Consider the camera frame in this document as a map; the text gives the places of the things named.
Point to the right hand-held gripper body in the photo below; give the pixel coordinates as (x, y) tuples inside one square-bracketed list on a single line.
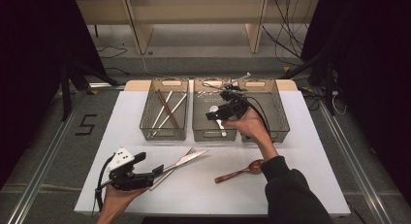
[(234, 106)]

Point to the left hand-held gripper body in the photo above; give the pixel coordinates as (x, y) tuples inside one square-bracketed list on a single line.
[(129, 180)]

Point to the white ceramic spoon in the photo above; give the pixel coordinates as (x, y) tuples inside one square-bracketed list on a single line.
[(221, 127)]

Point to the smoky clear plastic bin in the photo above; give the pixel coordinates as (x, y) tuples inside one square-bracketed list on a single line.
[(165, 115), (206, 127), (278, 114)]

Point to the silver table knife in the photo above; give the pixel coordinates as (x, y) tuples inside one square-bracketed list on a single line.
[(190, 158)]

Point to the silver fork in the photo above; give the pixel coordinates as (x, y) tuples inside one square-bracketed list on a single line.
[(191, 150)]

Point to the white chopstick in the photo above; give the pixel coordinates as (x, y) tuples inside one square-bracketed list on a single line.
[(176, 107), (161, 112)]

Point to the brown wooden spoon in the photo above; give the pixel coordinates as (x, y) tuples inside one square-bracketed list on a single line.
[(255, 167)]

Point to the person's left hand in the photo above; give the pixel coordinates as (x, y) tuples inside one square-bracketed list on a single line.
[(118, 199)]

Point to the person's right hand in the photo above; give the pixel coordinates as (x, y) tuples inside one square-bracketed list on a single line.
[(252, 130)]

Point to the white table cover sheet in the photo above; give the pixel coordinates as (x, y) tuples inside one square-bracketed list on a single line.
[(200, 201)]

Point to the black metal stand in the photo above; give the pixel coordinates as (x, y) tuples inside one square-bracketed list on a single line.
[(328, 75), (66, 88)]

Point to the beige wooden desk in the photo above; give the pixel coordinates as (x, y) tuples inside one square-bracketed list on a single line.
[(194, 10)]

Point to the dark curtain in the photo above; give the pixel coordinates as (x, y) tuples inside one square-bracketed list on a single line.
[(371, 72), (32, 72)]

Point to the aluminium floor rail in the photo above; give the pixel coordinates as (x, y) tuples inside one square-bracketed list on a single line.
[(48, 159), (355, 159)]

